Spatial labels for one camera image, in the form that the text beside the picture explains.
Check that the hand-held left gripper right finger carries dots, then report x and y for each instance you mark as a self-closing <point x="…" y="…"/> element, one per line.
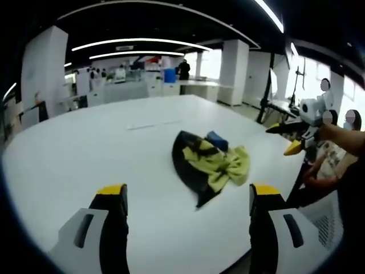
<point x="288" y="251"/>

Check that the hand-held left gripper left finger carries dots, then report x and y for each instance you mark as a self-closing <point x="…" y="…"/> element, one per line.
<point x="85" y="251"/>

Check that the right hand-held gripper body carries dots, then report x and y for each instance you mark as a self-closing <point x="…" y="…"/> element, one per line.
<point x="313" y="109"/>

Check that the yellow-green garment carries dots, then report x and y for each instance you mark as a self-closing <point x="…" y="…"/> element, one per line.
<point x="225" y="168"/>

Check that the black template mat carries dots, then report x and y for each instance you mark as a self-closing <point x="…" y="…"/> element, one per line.
<point x="179" y="160"/>

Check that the black side table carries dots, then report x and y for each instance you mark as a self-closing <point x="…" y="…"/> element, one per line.
<point x="282" y="107"/>

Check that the black tripod stand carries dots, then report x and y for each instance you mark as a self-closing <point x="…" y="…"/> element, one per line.
<point x="265" y="100"/>

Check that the white mesh chair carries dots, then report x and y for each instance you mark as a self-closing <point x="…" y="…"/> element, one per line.
<point x="322" y="217"/>

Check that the blue folded cloth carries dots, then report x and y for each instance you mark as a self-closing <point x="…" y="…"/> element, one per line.
<point x="218" y="139"/>

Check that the white pillar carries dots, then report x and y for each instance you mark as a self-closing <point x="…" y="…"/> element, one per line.
<point x="232" y="71"/>
<point x="42" y="77"/>

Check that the white counter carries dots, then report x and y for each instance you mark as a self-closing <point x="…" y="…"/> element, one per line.
<point x="199" y="87"/>

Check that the ceiling light strip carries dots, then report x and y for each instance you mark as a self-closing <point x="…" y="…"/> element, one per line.
<point x="271" y="12"/>
<point x="137" y="54"/>
<point x="137" y="43"/>

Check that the blue bin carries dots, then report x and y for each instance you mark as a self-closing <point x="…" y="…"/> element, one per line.
<point x="169" y="75"/>

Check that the white cabinet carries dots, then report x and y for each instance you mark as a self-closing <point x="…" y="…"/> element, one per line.
<point x="119" y="92"/>

